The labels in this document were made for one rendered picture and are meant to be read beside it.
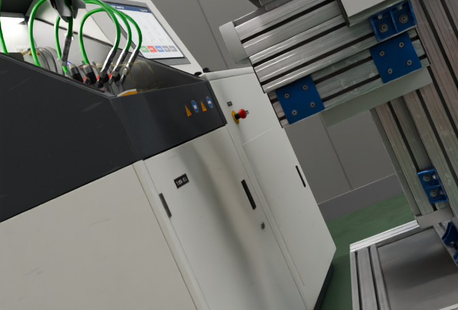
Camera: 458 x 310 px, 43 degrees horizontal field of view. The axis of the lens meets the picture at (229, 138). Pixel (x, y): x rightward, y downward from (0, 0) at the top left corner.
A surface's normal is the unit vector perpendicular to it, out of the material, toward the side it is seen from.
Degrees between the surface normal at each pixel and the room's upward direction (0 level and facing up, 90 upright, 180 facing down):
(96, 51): 90
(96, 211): 90
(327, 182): 90
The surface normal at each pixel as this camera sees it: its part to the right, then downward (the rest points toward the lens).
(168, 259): -0.29, 0.15
